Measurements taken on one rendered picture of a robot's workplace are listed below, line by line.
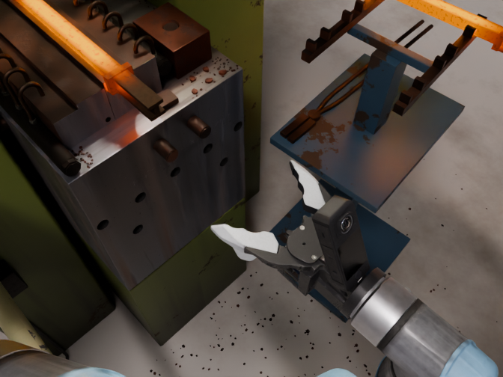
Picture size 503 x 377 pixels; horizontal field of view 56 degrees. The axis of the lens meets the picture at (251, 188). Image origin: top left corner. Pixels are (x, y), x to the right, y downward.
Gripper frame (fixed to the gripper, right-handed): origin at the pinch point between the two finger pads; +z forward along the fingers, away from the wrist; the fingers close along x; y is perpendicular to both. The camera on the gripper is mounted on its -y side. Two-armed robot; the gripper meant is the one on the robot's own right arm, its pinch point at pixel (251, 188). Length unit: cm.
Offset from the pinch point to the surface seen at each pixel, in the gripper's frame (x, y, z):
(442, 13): 61, 7, 7
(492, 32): 62, 7, -3
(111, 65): 0.2, -0.6, 32.3
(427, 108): 64, 34, 3
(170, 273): -5, 60, 25
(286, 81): 100, 100, 79
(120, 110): -1.4, 7.3, 30.7
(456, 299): 65, 100, -32
